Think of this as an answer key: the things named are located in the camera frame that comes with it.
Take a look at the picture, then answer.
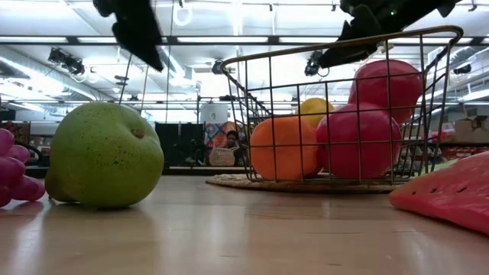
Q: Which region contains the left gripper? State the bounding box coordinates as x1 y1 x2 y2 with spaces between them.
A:
93 0 165 72

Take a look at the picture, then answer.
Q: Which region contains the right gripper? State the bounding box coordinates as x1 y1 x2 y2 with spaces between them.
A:
319 0 421 70

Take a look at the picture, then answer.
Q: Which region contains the red apple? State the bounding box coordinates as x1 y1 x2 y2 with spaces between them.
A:
316 102 403 180
348 58 424 125

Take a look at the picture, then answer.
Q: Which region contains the yellow bell pepper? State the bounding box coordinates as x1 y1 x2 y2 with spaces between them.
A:
296 97 336 129

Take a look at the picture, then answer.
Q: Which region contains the green pear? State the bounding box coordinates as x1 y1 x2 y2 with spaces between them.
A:
44 101 165 210

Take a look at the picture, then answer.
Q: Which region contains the orange bell pepper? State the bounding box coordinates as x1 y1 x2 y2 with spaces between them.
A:
249 115 322 182

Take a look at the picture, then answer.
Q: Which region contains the black ceiling spotlight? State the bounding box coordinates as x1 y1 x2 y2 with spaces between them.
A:
47 47 86 76
304 49 330 77
211 58 227 76

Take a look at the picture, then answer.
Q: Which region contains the black room divider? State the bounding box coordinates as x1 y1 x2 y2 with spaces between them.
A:
154 121 207 168

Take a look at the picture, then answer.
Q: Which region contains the person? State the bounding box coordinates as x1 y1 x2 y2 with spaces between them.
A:
225 130 240 150

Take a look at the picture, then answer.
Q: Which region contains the cardboard box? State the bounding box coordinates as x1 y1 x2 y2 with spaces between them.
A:
454 115 489 144

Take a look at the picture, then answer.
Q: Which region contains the round woven placemat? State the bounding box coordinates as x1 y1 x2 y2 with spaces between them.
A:
205 173 406 194

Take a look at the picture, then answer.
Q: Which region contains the watermelon slice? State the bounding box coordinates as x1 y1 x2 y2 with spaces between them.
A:
388 150 489 236

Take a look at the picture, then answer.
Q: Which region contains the purple grape bunch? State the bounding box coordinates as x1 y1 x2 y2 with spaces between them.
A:
0 128 47 209

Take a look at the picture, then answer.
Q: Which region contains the colourful wall poster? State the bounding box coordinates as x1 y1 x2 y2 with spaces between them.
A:
204 121 240 149

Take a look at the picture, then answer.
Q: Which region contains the black aluminium rig frame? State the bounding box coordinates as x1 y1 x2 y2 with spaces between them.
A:
24 164 249 179

